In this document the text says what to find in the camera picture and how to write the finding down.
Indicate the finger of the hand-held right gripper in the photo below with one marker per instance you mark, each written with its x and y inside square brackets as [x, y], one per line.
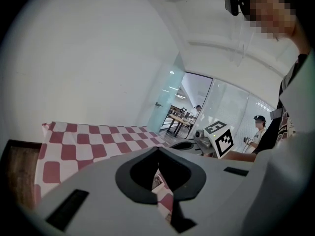
[183, 143]
[189, 152]

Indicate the red white checkered tablecloth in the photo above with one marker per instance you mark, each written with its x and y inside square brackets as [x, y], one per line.
[73, 141]

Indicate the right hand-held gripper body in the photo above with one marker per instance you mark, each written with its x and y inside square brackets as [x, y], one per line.
[221, 141]

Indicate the black printed t-shirt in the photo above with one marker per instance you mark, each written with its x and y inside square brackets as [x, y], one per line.
[270, 136]

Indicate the black head camera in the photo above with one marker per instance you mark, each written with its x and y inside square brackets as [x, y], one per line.
[231, 1]

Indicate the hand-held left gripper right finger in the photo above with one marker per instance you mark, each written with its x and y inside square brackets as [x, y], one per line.
[216, 193]

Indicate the right hand-held gripper camera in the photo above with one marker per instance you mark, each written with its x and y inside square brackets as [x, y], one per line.
[201, 135]

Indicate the clear plastic visor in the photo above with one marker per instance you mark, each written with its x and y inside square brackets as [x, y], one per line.
[242, 50]

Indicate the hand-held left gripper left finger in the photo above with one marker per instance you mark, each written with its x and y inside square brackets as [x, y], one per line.
[98, 185]

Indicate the person's right forearm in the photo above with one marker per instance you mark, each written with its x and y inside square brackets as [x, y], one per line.
[241, 156]

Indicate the frosted glass door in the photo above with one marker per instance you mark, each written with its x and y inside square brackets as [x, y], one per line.
[169, 95]

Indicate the person's head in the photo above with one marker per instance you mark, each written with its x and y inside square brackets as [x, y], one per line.
[270, 11]

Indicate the long wooden table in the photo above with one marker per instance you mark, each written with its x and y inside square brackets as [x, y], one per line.
[179, 118]

